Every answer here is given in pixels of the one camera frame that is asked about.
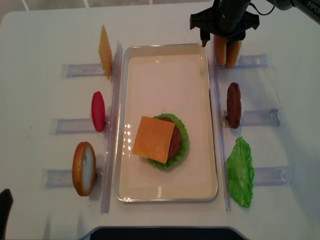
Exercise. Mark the bun half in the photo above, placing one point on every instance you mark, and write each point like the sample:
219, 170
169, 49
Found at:
232, 53

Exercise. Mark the clear patty pusher track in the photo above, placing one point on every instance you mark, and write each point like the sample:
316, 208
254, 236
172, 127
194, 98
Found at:
263, 117

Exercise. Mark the clear left front rail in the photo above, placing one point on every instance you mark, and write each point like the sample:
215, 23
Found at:
116, 78

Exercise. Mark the bun half right rack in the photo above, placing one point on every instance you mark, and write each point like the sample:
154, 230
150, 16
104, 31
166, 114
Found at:
220, 50

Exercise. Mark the clear bun pusher track left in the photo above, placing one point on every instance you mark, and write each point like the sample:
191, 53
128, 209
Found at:
56, 178

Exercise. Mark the red tomato slice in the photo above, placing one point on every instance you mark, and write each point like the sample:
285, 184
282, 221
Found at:
98, 112

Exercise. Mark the yellow cheese slice upright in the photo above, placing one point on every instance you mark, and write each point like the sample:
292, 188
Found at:
105, 52

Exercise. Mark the bun half left rack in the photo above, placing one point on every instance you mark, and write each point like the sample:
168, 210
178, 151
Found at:
84, 169

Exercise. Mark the dark base bottom edge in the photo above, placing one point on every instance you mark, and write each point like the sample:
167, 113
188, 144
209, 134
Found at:
166, 233

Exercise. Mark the meat patty on burger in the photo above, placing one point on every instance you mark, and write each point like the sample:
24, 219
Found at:
175, 145

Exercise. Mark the silver metal tray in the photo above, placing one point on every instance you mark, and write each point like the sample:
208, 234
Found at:
166, 79

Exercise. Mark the clear lettuce pusher track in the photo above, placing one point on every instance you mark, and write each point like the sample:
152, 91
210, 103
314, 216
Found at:
273, 176

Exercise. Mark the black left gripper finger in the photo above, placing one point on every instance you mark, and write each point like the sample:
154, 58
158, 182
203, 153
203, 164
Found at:
6, 202

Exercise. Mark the green lettuce leaf upright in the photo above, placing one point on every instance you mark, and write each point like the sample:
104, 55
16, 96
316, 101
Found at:
240, 173

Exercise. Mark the cheese slice on burger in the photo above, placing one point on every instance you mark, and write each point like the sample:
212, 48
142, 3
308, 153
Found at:
153, 139

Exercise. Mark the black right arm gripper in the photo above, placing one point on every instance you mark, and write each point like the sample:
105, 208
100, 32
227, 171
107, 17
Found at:
226, 18

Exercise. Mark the clear cheese pusher track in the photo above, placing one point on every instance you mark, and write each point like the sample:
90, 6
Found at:
83, 70

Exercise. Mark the bun half rack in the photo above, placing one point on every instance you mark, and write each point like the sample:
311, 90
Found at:
220, 50
84, 169

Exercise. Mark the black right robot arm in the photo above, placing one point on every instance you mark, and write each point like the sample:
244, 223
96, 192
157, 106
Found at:
309, 7

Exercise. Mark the lettuce leaf on burger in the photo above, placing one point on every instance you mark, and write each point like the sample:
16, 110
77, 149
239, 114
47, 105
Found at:
185, 141

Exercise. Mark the clear tomato pusher track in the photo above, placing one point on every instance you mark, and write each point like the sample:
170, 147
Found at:
63, 126

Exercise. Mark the brown meat patty upright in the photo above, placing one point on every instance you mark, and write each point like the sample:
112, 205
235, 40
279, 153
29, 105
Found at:
234, 105

